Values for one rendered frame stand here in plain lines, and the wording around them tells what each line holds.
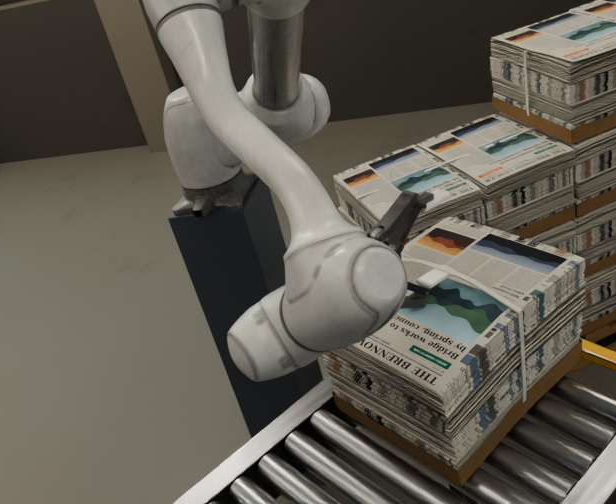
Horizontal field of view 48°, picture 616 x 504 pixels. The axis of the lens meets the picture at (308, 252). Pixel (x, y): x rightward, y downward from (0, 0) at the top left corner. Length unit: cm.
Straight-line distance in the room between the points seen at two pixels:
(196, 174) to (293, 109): 28
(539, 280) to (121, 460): 181
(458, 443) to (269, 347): 38
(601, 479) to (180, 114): 110
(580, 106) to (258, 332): 134
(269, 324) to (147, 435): 181
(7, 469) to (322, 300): 221
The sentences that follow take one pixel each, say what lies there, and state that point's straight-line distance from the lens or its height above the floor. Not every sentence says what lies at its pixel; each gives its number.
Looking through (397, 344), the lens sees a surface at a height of 103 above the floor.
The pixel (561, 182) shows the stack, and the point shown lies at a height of 74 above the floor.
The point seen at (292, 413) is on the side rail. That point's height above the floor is 80.
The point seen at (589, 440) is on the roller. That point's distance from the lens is 126.
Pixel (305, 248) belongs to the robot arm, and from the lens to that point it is 78.
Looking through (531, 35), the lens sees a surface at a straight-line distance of 219.
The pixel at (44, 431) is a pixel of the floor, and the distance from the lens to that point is 291.
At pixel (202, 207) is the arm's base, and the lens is 163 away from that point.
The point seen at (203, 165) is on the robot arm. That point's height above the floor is 112.
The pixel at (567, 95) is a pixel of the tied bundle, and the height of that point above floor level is 97.
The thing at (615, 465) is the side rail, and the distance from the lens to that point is 121.
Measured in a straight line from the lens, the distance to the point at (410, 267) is 123.
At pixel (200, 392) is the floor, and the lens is 272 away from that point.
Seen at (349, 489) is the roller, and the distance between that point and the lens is 121.
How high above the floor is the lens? 173
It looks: 32 degrees down
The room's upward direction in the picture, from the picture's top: 15 degrees counter-clockwise
